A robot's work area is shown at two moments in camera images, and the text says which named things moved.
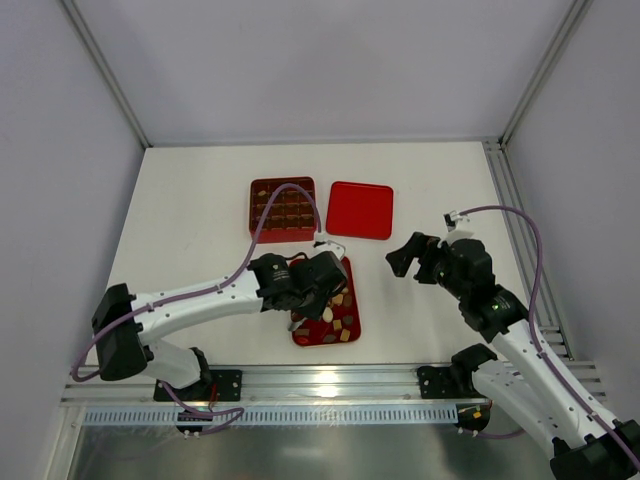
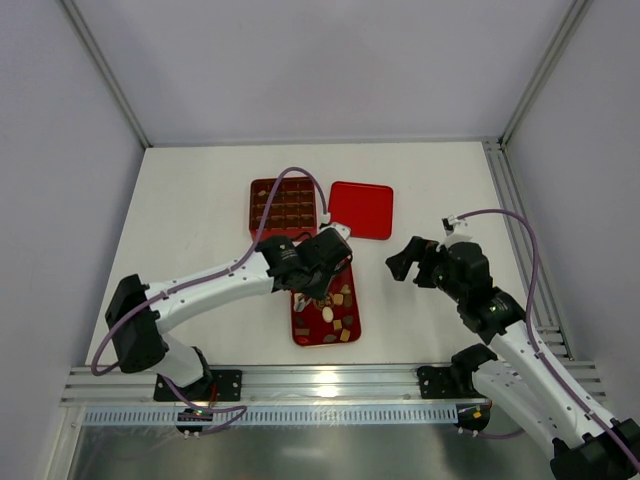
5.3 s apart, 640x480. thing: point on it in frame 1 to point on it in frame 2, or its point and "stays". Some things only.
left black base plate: [228, 384] stays
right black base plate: [436, 382] stays
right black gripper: [424, 258] stays
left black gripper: [318, 298] to [316, 282]
